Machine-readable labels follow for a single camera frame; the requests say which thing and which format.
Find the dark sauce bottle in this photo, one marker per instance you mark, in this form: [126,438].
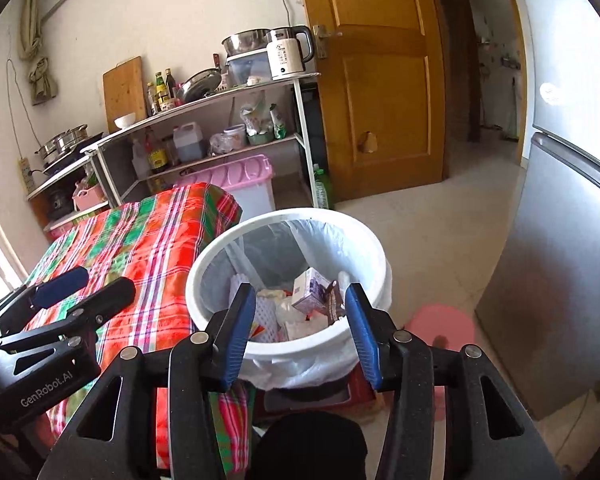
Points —
[157,158]

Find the white plastic jug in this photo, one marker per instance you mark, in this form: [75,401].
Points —
[189,142]

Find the colourful plaid tablecloth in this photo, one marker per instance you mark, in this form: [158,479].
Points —
[154,243]

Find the pink plastic basket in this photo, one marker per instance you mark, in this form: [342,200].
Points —
[86,198]

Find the silver refrigerator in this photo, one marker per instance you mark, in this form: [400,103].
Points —
[541,308]

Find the wooden door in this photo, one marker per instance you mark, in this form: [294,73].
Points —
[382,93]

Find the purple milk carton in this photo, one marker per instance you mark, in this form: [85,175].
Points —
[310,292]

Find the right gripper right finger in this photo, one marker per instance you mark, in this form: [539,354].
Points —
[489,434]

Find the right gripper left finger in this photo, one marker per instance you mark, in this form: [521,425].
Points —
[148,416]

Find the steel wok pan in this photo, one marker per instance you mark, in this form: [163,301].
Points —
[199,85]

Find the pink storage box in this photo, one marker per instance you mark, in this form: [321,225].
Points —
[248,180]

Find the pink plastic stool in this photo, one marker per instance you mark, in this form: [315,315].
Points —
[446,328]

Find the white electric kettle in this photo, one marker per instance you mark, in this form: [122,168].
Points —
[289,49]

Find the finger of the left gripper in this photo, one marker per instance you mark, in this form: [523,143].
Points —
[87,316]
[22,304]

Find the clear trash bag liner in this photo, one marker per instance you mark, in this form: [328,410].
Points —
[292,323]

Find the white ceramic bowl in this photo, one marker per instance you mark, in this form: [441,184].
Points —
[125,121]

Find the wooden cutting board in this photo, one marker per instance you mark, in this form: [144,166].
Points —
[124,92]

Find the white power strip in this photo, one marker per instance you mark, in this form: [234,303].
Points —
[26,174]

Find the white trash bin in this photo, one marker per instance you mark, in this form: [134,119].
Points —
[269,252]

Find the stainless steel pot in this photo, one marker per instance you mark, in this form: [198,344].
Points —
[62,144]

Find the grey metal shelf rack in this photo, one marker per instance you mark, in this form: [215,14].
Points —
[263,128]

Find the brown coffee sachet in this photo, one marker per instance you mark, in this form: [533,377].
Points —
[334,303]

